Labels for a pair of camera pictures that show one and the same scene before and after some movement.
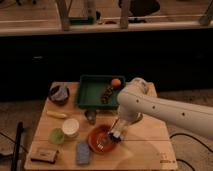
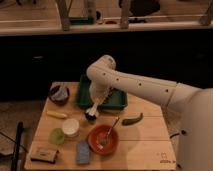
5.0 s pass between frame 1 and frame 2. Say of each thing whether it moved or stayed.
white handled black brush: moved
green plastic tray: stayed
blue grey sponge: stayed
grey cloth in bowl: stayed
